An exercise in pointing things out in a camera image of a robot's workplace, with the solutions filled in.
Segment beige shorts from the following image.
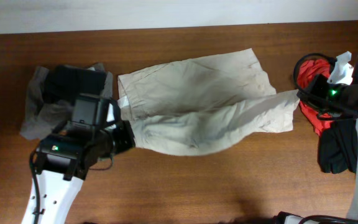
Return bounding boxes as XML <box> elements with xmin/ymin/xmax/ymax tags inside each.
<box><xmin>117</xmin><ymin>49</ymin><xmax>299</xmax><ymax>156</ymax></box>

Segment folded black garment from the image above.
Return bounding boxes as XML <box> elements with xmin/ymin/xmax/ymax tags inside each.
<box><xmin>42</xmin><ymin>65</ymin><xmax>107</xmax><ymax>105</ymax></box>

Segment black garment with logo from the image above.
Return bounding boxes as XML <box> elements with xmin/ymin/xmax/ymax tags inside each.
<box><xmin>318</xmin><ymin>119</ymin><xmax>358</xmax><ymax>174</ymax></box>

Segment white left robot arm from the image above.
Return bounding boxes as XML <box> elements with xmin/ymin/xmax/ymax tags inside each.
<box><xmin>21</xmin><ymin>121</ymin><xmax>135</xmax><ymax>223</ymax></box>

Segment red crumpled garment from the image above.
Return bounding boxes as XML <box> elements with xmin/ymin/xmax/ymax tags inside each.
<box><xmin>296</xmin><ymin>59</ymin><xmax>332</xmax><ymax>136</ymax></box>

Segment folded grey garment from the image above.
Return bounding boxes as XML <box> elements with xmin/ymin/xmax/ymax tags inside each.
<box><xmin>20</xmin><ymin>63</ymin><xmax>113</xmax><ymax>140</ymax></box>

